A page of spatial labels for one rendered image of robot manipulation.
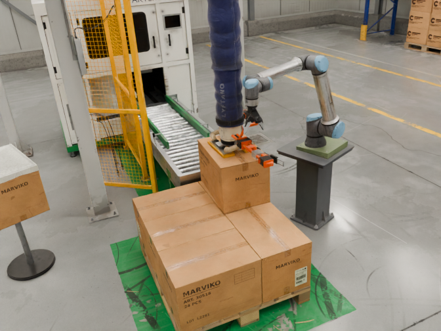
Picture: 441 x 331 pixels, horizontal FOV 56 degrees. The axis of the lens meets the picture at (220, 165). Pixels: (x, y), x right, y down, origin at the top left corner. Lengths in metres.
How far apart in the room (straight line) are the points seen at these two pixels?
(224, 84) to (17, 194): 1.74
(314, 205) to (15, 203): 2.50
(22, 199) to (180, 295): 1.46
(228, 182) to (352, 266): 1.28
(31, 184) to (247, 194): 1.64
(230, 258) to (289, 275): 0.47
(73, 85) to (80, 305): 1.87
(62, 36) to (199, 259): 2.22
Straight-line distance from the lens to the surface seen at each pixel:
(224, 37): 3.03
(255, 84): 2.82
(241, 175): 3.16
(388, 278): 3.64
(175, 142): 4.56
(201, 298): 2.81
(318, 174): 3.78
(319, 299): 3.36
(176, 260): 2.88
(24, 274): 4.01
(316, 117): 3.66
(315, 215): 4.00
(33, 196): 3.50
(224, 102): 3.16
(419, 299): 3.54
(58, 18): 3.91
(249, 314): 3.11
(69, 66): 3.97
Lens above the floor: 2.35
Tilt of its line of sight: 27 degrees down
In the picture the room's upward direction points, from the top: 4 degrees counter-clockwise
